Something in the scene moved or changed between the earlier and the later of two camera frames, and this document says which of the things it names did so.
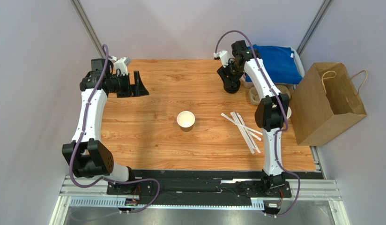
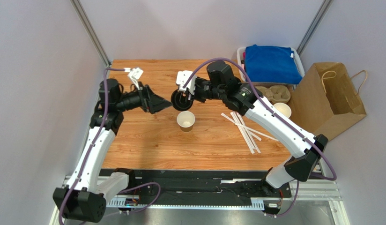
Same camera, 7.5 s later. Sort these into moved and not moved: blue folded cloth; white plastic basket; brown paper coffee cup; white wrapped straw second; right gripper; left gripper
Moved: left gripper; right gripper
Not moved: white plastic basket; blue folded cloth; brown paper coffee cup; white wrapped straw second
